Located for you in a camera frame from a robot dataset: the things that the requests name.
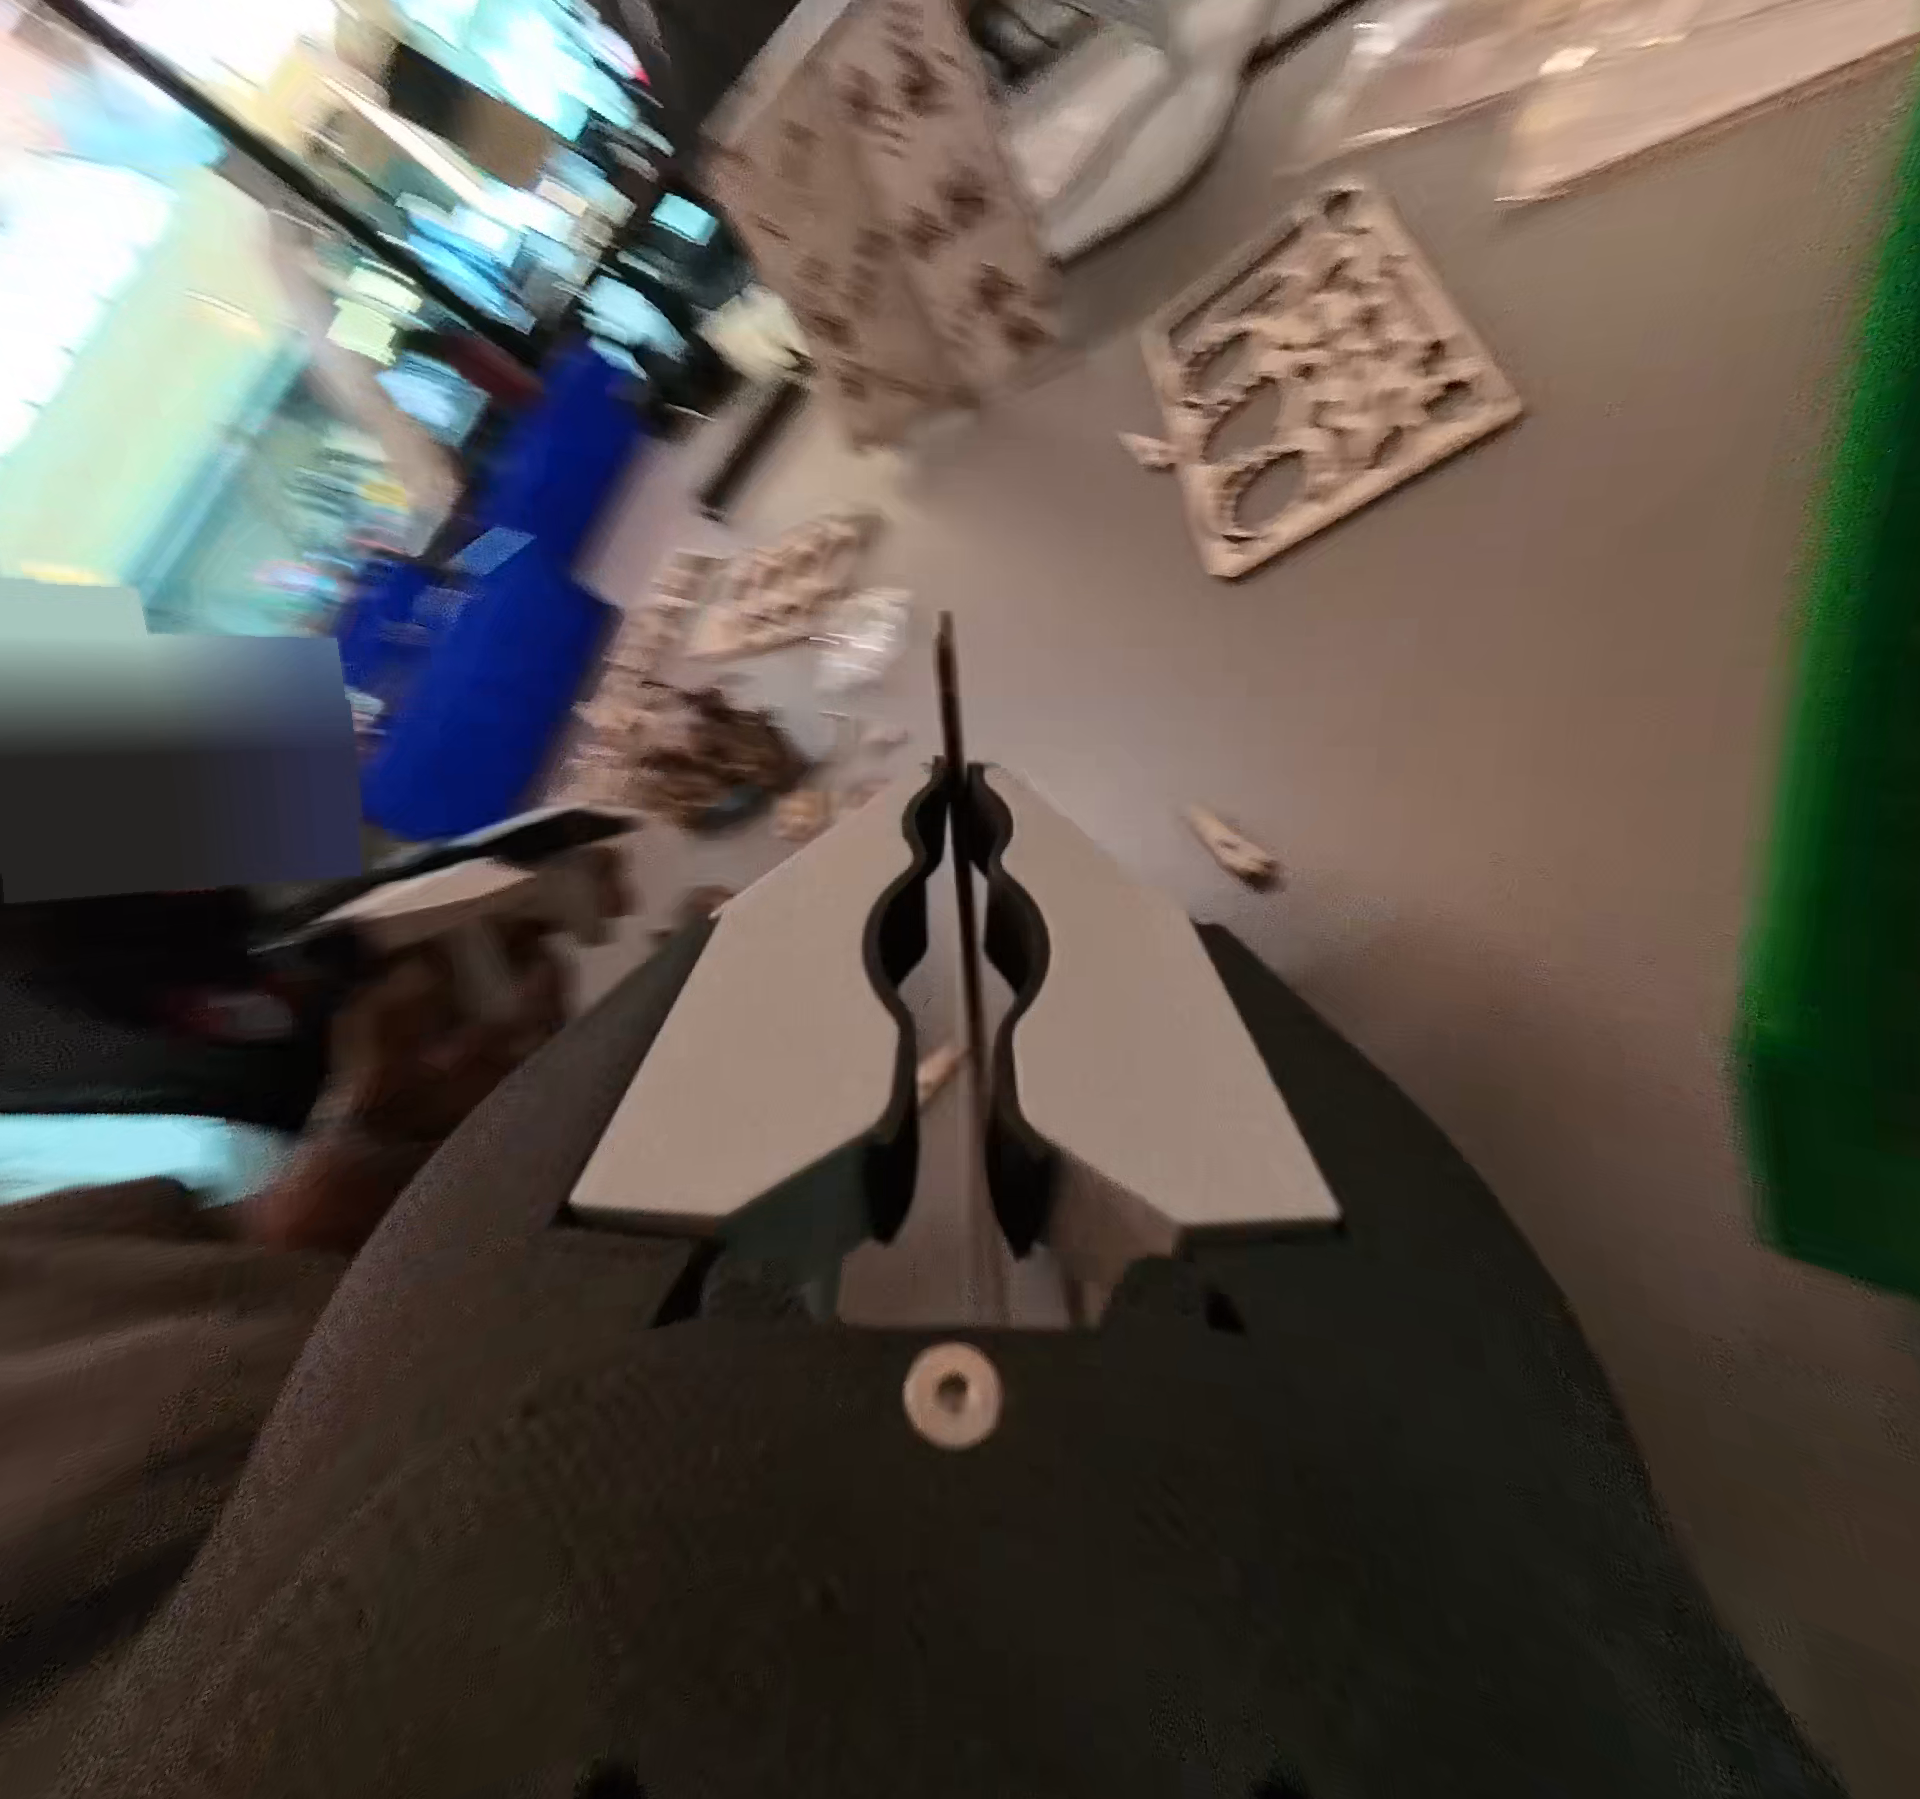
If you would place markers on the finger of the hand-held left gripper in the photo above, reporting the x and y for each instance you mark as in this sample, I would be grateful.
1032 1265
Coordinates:
450 899

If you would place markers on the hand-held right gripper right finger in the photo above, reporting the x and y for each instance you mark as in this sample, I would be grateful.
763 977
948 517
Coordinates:
1171 1079

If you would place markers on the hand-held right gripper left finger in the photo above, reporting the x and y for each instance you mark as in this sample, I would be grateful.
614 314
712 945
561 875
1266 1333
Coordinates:
735 1079

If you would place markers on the long slotted wooden parts sheet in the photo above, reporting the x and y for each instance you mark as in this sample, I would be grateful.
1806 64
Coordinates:
960 929

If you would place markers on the grey desk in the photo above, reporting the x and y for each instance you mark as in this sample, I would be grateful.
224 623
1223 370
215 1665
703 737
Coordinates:
1501 853

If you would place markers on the person's left hand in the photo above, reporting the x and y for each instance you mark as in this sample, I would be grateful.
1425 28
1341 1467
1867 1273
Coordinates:
450 1033

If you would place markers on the blue plastic bin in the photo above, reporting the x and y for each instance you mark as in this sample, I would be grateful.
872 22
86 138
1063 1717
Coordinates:
480 689

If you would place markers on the triangular wooden piece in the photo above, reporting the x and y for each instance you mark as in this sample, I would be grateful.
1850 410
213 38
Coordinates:
1230 845

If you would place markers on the wooden motorcycle model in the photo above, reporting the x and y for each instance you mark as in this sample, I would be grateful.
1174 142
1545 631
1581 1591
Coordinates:
705 763

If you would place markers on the small clear plastic bag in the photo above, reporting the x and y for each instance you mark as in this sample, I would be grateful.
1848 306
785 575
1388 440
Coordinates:
866 643

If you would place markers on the wooden sheet with round cutouts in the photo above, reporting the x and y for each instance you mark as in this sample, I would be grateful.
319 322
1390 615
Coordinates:
780 583

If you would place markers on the wooden sheet with oval cutouts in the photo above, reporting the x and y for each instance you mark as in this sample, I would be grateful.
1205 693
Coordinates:
1463 406

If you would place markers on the green plastic bin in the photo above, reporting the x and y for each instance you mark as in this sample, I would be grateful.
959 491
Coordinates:
1845 779

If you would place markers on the printed instruction booklet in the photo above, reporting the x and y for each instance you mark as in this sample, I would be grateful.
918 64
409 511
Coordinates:
885 254

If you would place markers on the white rounded object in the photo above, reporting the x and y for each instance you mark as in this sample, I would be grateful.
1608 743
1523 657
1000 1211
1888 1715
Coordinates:
1140 118

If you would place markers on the clear plastic wrap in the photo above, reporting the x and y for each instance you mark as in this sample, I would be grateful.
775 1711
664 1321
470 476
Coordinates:
1650 58

